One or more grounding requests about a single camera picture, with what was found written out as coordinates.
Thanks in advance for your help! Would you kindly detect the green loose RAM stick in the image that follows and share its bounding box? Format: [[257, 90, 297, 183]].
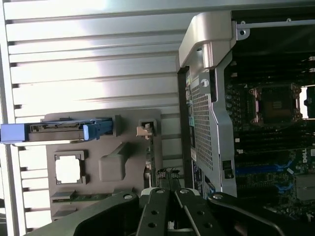
[[51, 192, 114, 202]]

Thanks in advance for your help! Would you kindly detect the open black PC case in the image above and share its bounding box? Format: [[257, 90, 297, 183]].
[[177, 11, 315, 222]]

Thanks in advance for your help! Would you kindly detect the grey parts rack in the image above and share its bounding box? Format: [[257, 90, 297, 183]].
[[40, 108, 184, 222]]

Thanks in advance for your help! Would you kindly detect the blue expansion slot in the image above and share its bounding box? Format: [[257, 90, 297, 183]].
[[235, 164, 287, 176]]

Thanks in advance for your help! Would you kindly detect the green motherboard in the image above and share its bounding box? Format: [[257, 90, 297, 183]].
[[225, 68, 315, 217]]

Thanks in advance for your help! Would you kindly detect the silver CPU chip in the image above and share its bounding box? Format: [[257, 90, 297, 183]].
[[55, 159, 81, 184]]

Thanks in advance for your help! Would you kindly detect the silver chipset heatsink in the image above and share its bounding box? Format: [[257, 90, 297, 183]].
[[295, 175, 315, 201]]

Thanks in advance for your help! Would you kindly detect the hard disk in blue caddy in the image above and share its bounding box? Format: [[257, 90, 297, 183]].
[[0, 118, 114, 145]]

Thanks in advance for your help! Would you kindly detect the CPU socket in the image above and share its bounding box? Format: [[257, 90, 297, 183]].
[[247, 83, 303, 126]]

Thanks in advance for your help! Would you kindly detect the metal socket cover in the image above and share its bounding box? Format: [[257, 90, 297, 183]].
[[299, 85, 315, 120]]

